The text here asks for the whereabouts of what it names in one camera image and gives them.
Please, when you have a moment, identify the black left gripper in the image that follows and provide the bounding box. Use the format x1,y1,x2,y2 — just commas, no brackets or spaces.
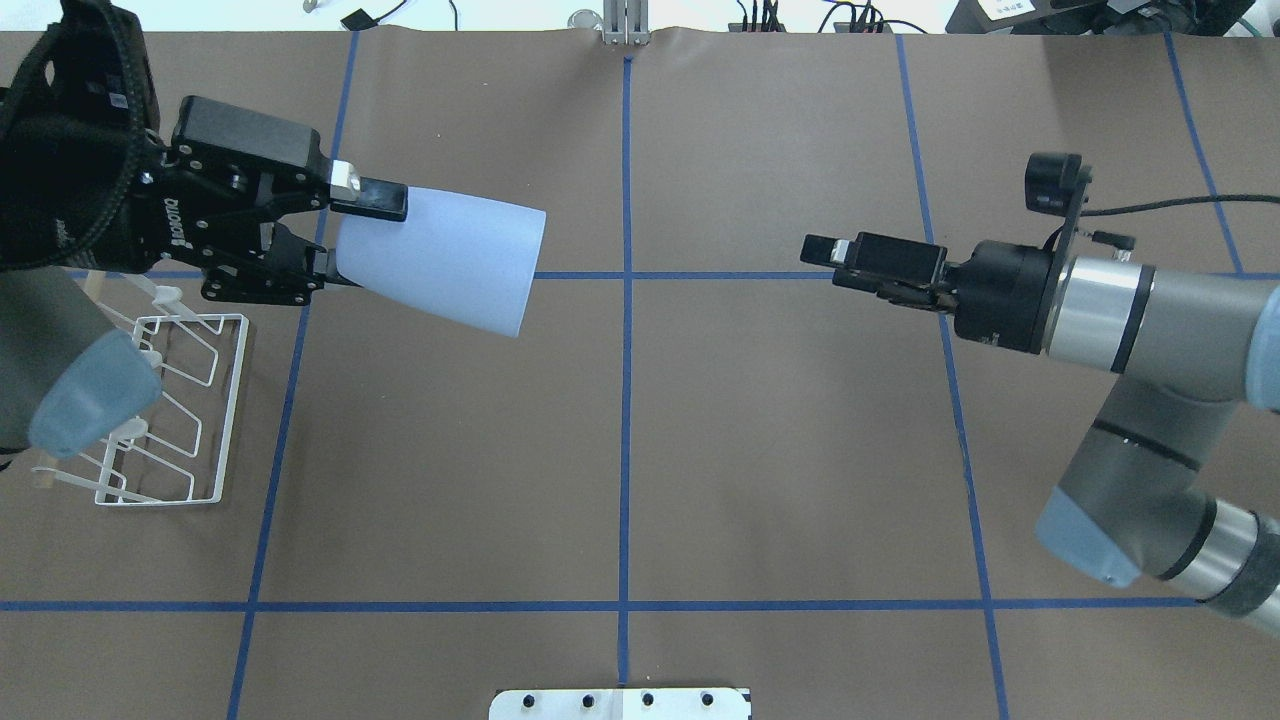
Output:
3,1,410,306

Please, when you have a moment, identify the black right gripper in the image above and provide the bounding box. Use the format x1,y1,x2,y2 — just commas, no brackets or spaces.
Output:
800,232,1057,354

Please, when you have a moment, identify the light blue plastic cup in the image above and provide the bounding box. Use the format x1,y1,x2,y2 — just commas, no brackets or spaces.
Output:
335,186,547,337

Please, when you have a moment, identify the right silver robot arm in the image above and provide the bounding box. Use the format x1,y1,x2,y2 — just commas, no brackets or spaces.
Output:
800,232,1277,634

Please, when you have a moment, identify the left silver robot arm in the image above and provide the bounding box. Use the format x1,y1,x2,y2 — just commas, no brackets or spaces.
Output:
1,1,410,462

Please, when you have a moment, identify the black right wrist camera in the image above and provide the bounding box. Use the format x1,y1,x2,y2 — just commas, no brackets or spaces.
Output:
1023,152,1091,218

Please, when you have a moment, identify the white wire cup holder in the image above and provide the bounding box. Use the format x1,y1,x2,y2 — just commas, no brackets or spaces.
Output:
31,272,250,509

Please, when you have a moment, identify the black right camera cable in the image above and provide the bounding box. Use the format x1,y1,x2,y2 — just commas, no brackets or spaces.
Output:
1085,195,1280,219

